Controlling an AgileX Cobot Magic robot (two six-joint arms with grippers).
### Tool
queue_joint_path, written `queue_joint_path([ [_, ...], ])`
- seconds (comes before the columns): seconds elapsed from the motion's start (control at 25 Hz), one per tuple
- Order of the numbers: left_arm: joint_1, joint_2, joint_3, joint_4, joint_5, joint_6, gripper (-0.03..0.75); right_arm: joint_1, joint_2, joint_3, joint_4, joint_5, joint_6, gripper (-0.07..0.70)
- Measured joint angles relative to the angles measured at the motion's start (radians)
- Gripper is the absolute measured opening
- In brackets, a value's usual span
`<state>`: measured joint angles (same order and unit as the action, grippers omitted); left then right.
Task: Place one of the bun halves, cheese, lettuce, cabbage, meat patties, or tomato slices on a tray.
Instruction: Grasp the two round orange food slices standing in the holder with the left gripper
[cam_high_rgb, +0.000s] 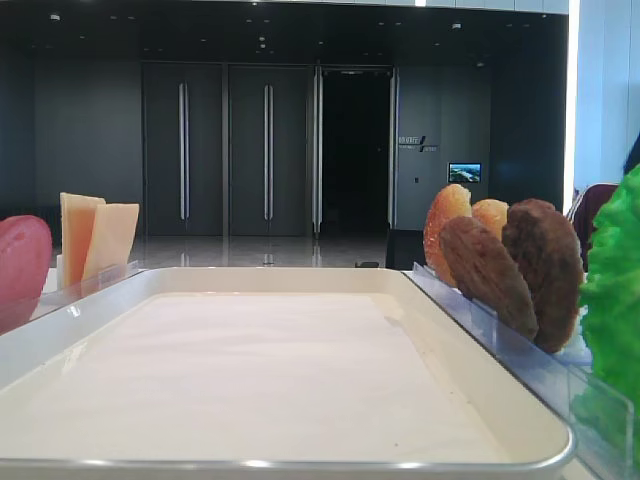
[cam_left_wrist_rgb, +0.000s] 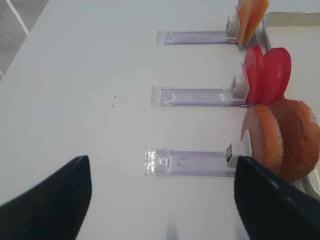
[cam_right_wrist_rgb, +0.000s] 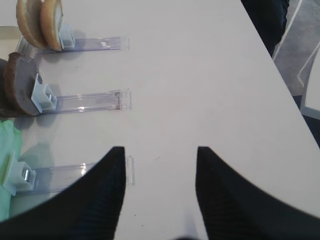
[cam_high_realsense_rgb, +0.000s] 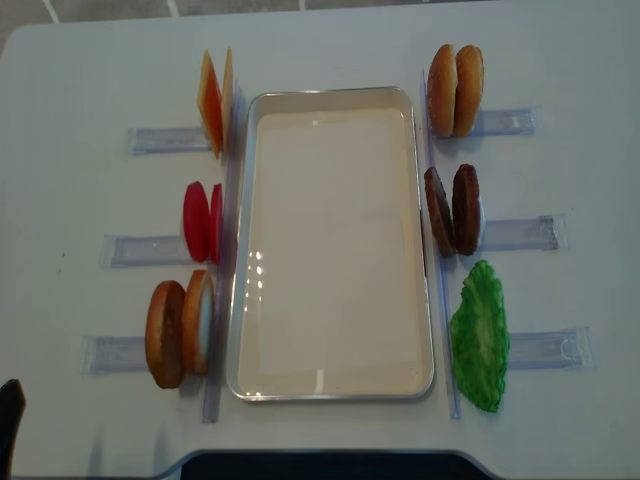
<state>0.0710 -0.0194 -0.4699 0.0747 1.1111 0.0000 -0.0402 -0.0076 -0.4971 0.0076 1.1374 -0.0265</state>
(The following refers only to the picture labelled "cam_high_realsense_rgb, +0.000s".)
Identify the clear rail cheese holder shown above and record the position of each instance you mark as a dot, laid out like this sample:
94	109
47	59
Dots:
147	141

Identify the silver metal baking tray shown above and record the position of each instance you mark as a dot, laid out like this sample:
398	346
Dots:
330	297

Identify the clear rail tomato holder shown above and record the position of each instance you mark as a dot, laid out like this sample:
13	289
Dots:
120	251

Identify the clear rail bun holder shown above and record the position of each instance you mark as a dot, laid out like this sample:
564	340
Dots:
509	122
112	354

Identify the black object bottom left corner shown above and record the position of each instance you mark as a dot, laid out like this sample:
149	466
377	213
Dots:
13	403

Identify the brown meat patty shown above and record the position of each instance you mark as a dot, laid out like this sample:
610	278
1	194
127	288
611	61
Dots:
466	210
439	213

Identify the clear long strip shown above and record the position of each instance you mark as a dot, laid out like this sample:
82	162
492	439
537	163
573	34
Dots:
225	275
452	391

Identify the clear rail lettuce holder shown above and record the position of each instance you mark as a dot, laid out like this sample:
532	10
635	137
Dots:
564	349

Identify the clear rail left bun holder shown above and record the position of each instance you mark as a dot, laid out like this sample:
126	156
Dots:
112	354

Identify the clear rail right bun holder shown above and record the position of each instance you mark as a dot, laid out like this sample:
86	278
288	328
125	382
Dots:
509	122

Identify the brown meat patty outer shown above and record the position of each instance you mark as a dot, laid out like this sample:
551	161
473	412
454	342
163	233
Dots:
466	210

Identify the black monitor edge bottom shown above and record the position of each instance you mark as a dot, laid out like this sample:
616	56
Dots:
329	465

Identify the green lettuce leaf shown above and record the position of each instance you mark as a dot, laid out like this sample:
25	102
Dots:
480	339

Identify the clear long strip left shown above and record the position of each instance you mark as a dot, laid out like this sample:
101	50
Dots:
225	275

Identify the brown meat patty inner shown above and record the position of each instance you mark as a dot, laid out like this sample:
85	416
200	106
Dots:
439	213

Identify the clear rail patty holder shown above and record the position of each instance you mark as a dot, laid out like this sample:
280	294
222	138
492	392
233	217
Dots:
545	232

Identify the clear long strip right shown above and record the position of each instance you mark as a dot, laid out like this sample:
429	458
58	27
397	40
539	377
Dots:
452	391

